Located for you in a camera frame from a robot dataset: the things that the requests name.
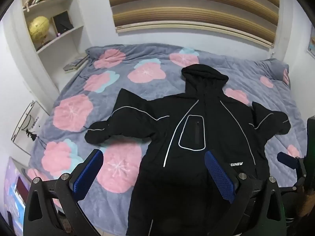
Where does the small stack of books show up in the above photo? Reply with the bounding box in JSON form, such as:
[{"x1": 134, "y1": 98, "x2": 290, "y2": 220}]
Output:
[{"x1": 63, "y1": 55, "x2": 89, "y2": 73}]

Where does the golden globe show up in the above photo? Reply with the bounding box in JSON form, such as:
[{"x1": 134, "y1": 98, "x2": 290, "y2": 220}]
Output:
[{"x1": 27, "y1": 16, "x2": 51, "y2": 50}]

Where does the white bookshelf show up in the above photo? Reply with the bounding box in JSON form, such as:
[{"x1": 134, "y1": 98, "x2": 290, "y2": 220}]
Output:
[{"x1": 21, "y1": 0, "x2": 85, "y2": 55}]

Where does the black hooded jacket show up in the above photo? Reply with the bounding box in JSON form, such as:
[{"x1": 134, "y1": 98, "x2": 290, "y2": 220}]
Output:
[{"x1": 85, "y1": 64, "x2": 291, "y2": 236}]

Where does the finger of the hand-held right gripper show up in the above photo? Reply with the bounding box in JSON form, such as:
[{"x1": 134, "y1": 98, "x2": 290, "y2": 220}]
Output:
[{"x1": 277, "y1": 152, "x2": 307, "y2": 178}]

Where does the cat line wall sticker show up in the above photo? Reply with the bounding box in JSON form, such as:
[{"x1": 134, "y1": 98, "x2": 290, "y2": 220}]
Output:
[{"x1": 11, "y1": 100, "x2": 41, "y2": 143}]

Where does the grey floral blanket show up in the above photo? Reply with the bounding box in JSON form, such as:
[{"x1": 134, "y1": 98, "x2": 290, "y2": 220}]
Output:
[{"x1": 26, "y1": 44, "x2": 309, "y2": 236}]

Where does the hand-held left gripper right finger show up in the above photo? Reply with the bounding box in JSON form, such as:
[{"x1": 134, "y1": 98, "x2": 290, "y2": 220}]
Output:
[{"x1": 204, "y1": 150, "x2": 287, "y2": 236}]

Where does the grey floral pillow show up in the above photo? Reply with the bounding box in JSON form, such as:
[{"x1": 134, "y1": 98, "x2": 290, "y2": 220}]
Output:
[{"x1": 260, "y1": 58, "x2": 291, "y2": 85}]

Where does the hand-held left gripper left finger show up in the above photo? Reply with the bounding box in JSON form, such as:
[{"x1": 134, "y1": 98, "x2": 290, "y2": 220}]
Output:
[{"x1": 23, "y1": 149, "x2": 104, "y2": 236}]

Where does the black box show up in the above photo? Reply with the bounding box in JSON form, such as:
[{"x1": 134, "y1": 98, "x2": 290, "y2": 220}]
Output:
[{"x1": 52, "y1": 11, "x2": 74, "y2": 33}]

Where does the wall poster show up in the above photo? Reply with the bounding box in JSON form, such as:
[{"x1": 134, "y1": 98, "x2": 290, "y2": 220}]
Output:
[{"x1": 306, "y1": 27, "x2": 315, "y2": 55}]

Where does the striped window blind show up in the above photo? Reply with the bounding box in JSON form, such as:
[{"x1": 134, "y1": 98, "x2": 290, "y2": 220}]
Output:
[{"x1": 106, "y1": 0, "x2": 280, "y2": 49}]

